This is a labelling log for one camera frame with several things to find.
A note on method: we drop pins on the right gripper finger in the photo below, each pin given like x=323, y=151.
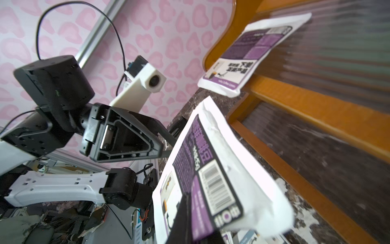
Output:
x=181, y=232

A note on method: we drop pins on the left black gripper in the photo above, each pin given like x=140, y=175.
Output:
x=113, y=134

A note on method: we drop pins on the purple label coffee bag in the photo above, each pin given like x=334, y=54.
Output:
x=229, y=189
x=229, y=74

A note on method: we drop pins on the blue-grey label coffee bag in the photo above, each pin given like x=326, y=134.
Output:
x=250, y=237

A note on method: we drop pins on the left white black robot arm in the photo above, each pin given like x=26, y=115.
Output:
x=61, y=92

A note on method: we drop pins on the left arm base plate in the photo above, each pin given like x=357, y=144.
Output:
x=148, y=227

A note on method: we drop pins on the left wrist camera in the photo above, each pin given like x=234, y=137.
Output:
x=143, y=80

